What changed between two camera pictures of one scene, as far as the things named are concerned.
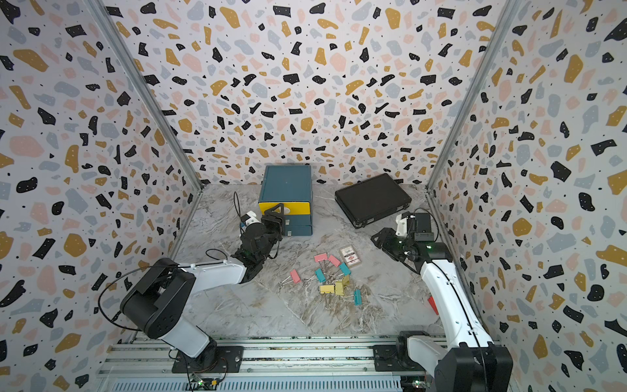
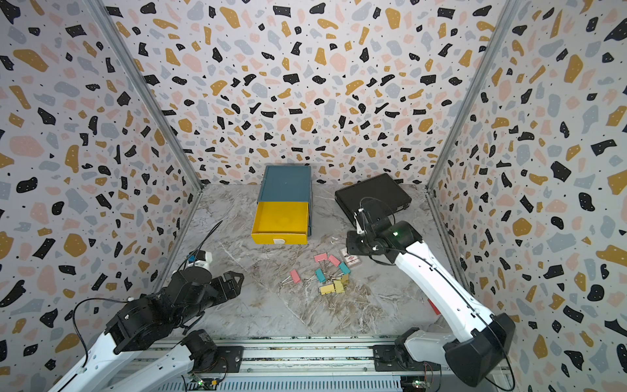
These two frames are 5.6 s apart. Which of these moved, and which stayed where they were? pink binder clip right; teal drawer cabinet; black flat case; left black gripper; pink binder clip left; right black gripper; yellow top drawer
Moved: right black gripper; left black gripper; yellow top drawer
Stayed: teal drawer cabinet; black flat case; pink binder clip left; pink binder clip right
